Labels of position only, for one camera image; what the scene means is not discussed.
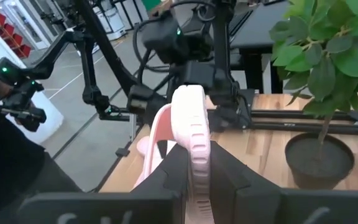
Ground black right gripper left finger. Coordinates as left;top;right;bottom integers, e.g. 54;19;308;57
17;144;190;224

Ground white round bin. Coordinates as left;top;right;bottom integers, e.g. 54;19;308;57
6;91;65;146

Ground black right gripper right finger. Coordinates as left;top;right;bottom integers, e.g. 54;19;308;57
209;141;358;224

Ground person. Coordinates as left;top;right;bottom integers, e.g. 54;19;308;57
0;57;85;224

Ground black rig frame post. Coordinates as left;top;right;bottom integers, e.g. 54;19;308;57
72;0;140;94

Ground green potted tree black pot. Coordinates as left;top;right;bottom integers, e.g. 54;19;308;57
268;0;358;190

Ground black table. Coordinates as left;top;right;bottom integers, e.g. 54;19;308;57
228;0;291;94

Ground red wall-mounted bins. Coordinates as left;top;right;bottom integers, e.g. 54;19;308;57
0;12;32;59

